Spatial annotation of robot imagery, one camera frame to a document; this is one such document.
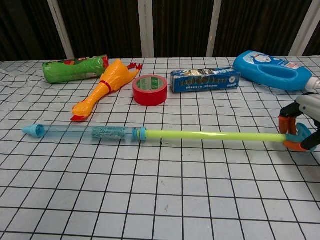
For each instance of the right silver robot hand orange fingertips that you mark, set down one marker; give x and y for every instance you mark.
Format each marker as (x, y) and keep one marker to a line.
(310, 105)

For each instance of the blue yellow water squirter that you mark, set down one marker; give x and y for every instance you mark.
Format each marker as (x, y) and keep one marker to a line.
(200, 136)

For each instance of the blue cartoon detergent bottle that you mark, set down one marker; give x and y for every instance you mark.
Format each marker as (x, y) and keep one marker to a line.
(250, 65)

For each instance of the blue rectangular carton box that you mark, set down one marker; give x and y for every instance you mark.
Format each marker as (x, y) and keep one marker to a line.
(205, 83)

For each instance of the white black grid tablecloth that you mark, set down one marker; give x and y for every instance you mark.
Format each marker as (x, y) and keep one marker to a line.
(175, 187)

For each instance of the red tape roll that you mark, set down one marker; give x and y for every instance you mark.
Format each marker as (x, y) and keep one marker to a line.
(150, 98)

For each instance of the yellow rubber chicken toy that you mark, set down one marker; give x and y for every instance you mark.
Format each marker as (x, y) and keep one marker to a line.
(112, 77)

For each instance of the green chip can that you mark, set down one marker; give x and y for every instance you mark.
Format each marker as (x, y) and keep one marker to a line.
(70, 70)

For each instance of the white metal frame bar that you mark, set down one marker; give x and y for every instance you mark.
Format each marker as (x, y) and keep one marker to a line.
(303, 27)
(145, 27)
(213, 27)
(60, 30)

